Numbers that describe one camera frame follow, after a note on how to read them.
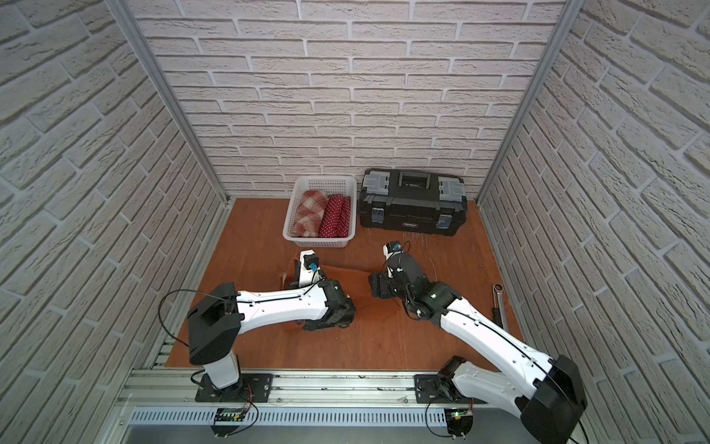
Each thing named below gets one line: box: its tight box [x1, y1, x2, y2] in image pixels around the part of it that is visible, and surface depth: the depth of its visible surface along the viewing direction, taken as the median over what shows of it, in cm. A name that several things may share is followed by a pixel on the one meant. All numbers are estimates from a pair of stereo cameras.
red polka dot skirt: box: [318, 194, 352, 238], surface depth 109 cm
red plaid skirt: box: [292, 190, 329, 238], surface depth 108 cm
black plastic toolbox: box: [358, 168, 468, 236], surface depth 102 cm
